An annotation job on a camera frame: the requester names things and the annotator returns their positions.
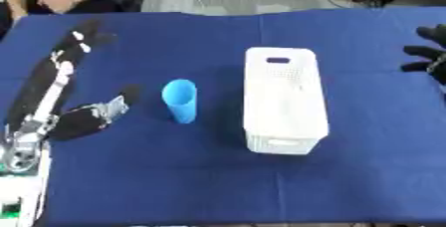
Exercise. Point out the blue plastic cup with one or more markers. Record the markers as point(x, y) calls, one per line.
point(181, 101)

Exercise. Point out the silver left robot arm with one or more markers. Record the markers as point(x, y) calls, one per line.
point(22, 174)

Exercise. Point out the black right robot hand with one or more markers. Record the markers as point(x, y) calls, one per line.
point(431, 55)

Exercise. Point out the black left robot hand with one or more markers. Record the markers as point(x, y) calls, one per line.
point(40, 81)

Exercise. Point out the white perforated plastic basket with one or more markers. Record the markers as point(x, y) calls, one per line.
point(283, 101)

